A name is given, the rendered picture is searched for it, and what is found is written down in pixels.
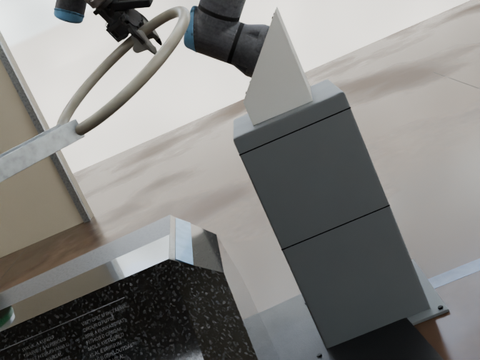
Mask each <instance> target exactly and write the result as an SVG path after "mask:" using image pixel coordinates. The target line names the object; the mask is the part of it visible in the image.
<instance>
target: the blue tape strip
mask: <svg viewBox="0 0 480 360"><path fill-rule="evenodd" d="M176 259H177V260H179V261H183V262H186V263H188V264H192V265H194V263H193V252H192V242H191V223H190V222H187V221H184V220H181V219H178V218H176Z"/></svg>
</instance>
